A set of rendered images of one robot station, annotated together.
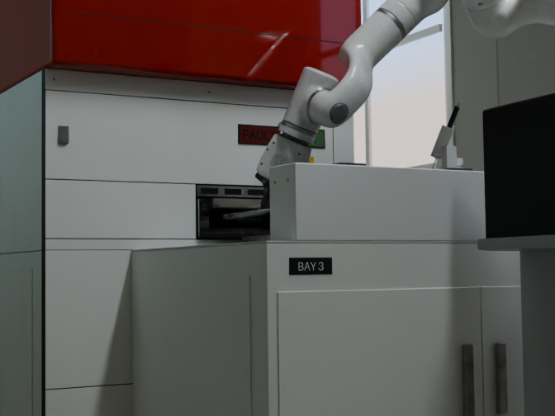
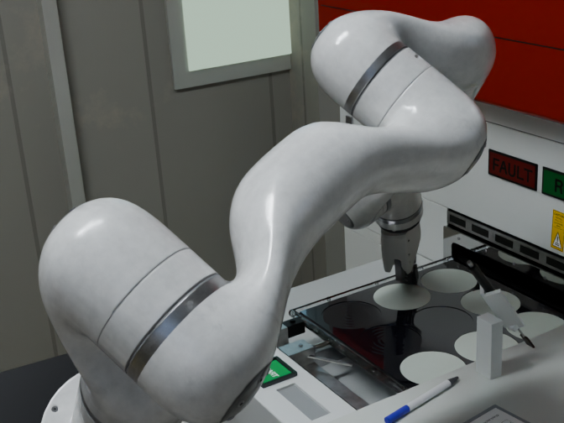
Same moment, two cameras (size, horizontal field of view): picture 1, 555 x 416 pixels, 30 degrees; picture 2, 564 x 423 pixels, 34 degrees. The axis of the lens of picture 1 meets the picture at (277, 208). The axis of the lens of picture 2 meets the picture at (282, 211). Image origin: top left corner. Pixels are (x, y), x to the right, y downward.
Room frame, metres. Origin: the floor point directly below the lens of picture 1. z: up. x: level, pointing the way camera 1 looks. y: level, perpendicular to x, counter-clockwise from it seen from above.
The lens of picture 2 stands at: (2.11, -1.47, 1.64)
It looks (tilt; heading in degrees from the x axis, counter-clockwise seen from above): 21 degrees down; 90
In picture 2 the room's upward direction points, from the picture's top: 4 degrees counter-clockwise
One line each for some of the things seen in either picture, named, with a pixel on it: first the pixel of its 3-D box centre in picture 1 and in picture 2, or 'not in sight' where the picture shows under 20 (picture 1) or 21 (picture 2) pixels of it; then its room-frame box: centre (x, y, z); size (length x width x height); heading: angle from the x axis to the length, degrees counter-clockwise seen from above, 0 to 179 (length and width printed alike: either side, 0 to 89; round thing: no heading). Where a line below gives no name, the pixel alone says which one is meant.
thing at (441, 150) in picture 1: (444, 154); (498, 326); (2.39, -0.39, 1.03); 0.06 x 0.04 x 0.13; 30
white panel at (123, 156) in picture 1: (211, 166); (467, 191); (2.46, 0.16, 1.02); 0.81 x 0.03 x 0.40; 120
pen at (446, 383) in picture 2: not in sight; (423, 398); (2.28, -0.46, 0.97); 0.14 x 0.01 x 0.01; 40
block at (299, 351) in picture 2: not in sight; (287, 357); (2.10, -0.20, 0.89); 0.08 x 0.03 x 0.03; 30
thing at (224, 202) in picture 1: (279, 219); (527, 285); (2.54, 0.00, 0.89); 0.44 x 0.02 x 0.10; 120
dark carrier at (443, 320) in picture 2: not in sight; (441, 321); (2.36, -0.12, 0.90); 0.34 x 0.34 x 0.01; 30
